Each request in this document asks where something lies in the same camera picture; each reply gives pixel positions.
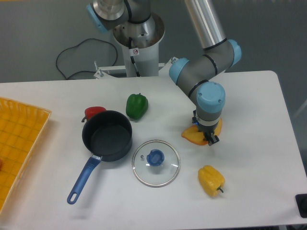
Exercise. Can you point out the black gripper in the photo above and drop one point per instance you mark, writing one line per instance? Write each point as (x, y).
(207, 123)

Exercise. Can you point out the orange toast bread slice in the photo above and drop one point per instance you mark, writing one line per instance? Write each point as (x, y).
(193, 135)

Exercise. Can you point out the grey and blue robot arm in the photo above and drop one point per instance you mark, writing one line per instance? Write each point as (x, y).
(194, 78)

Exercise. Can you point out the yellow bell pepper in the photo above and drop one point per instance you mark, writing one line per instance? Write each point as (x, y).
(211, 180)

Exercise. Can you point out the glass lid with blue knob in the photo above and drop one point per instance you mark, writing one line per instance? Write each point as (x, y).
(156, 163)

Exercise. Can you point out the green bell pepper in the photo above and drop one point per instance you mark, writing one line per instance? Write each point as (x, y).
(136, 106)

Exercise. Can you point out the black device at table edge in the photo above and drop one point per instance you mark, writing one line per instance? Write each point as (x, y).
(301, 200)

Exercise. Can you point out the red bell pepper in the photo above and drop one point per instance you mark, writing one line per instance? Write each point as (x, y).
(91, 111)

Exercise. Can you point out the yellow plastic basket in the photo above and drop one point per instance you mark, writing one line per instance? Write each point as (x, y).
(21, 126)

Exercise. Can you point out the dark saucepan with blue handle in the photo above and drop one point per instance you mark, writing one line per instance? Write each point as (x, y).
(108, 136)

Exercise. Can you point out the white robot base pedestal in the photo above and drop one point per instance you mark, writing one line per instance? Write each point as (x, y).
(139, 38)

